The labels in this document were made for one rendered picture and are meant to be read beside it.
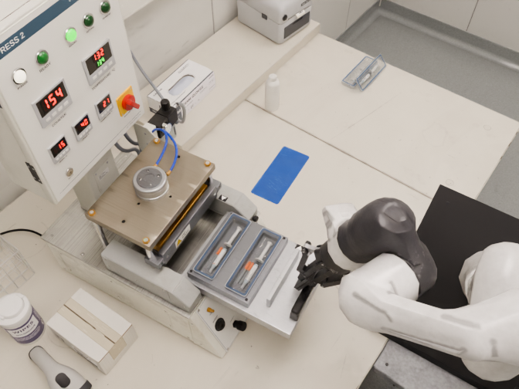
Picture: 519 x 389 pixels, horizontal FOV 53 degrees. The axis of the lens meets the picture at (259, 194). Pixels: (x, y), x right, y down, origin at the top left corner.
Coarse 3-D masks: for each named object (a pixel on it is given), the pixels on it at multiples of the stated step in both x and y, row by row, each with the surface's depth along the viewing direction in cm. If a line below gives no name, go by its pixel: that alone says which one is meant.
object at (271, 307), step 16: (208, 240) 131; (288, 240) 131; (288, 256) 128; (272, 272) 126; (288, 272) 124; (208, 288) 123; (272, 288) 123; (288, 288) 123; (224, 304) 123; (240, 304) 121; (256, 304) 121; (272, 304) 121; (288, 304) 121; (256, 320) 120; (272, 320) 118; (288, 320) 118; (288, 336) 117
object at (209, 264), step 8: (232, 216) 131; (232, 224) 130; (240, 224) 130; (248, 224) 130; (224, 232) 128; (232, 232) 128; (240, 232) 128; (216, 240) 127; (224, 240) 127; (232, 240) 127; (208, 248) 126; (216, 248) 126; (224, 248) 126; (232, 248) 126; (208, 256) 124; (216, 256) 124; (224, 256) 124; (200, 264) 123; (208, 264) 123; (216, 264) 123; (200, 272) 122; (208, 272) 122; (216, 272) 122
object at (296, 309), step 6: (318, 270) 122; (306, 288) 119; (312, 288) 119; (300, 294) 118; (306, 294) 118; (300, 300) 117; (306, 300) 118; (294, 306) 116; (300, 306) 116; (294, 312) 116; (300, 312) 117; (294, 318) 118
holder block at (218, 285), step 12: (228, 216) 132; (252, 228) 130; (240, 240) 128; (252, 240) 128; (240, 252) 126; (276, 252) 126; (192, 264) 124; (228, 264) 124; (192, 276) 123; (216, 276) 122; (228, 276) 122; (264, 276) 122; (216, 288) 121; (252, 288) 120; (240, 300) 119; (252, 300) 121
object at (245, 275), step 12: (264, 228) 129; (264, 240) 127; (276, 240) 127; (252, 252) 125; (264, 252) 125; (240, 264) 123; (252, 264) 123; (264, 264) 123; (240, 276) 121; (252, 276) 121; (240, 288) 119
